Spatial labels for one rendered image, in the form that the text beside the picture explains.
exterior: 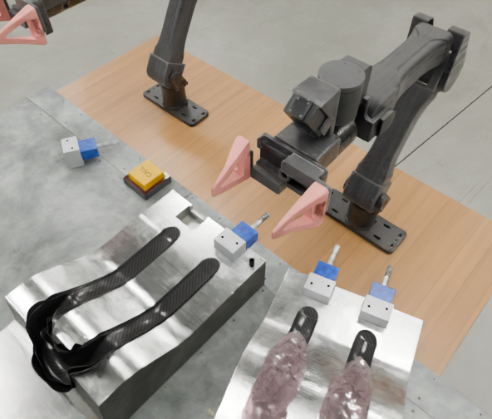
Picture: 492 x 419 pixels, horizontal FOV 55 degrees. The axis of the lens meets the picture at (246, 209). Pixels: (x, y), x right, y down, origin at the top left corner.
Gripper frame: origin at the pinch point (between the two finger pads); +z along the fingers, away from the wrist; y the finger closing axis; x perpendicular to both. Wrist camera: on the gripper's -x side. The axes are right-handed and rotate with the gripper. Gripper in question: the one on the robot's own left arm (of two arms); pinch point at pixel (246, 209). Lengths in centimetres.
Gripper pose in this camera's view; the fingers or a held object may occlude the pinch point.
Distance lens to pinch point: 57.4
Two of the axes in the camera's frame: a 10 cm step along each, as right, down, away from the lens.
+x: 0.1, 6.1, 7.9
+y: 7.5, 5.2, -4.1
